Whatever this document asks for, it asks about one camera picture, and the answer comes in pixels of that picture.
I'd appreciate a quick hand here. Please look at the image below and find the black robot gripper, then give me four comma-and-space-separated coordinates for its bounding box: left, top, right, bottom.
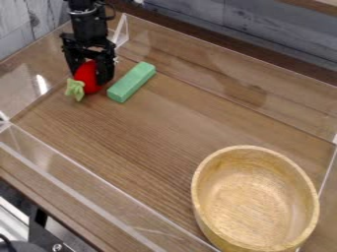
60, 0, 116, 86

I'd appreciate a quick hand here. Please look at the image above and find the red plush strawberry toy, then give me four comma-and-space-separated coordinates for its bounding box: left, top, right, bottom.
64, 60, 102, 101

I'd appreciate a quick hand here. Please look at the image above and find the green rectangular block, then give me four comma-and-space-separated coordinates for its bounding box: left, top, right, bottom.
106, 62, 156, 103

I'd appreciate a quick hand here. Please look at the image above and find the light wooden bowl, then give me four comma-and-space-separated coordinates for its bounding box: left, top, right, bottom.
191, 145, 319, 252

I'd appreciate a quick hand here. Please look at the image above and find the clear acrylic enclosure wall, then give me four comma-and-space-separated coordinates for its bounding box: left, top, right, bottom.
0, 14, 337, 252

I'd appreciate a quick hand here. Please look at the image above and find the black metal table mount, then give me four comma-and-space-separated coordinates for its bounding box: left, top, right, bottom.
28, 207, 94, 252

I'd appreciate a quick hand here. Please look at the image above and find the black cable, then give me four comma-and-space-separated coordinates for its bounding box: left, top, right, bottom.
0, 233, 17, 252

